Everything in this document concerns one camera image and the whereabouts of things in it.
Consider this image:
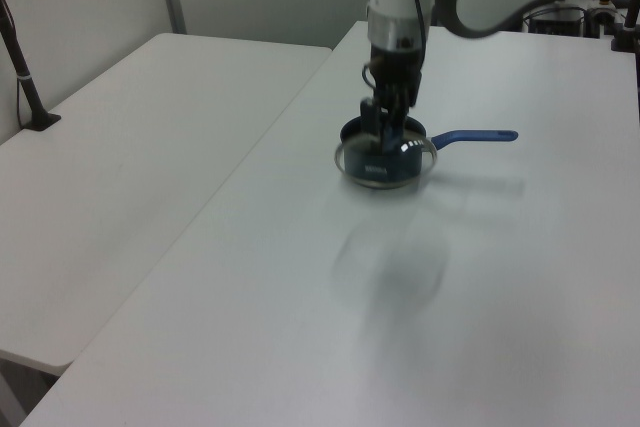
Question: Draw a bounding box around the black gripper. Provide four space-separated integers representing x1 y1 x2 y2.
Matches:
359 44 426 154

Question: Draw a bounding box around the white device with black knob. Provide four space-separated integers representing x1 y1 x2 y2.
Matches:
586 0 624 40

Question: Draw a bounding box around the black pole with foot plate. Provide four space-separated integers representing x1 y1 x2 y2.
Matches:
0 0 63 132

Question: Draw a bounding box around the black pole with clamp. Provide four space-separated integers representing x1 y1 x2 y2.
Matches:
608 0 640 54

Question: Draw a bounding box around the dark saucepan with blue handle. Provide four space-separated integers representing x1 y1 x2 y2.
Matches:
339 116 520 184

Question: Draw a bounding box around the glass lid with blue knob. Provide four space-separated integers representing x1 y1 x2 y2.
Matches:
332 133 441 192

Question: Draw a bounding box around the white side table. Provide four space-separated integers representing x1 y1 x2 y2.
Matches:
0 32 335 382

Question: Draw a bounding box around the black electronics box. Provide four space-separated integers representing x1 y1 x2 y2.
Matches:
528 5 587 38

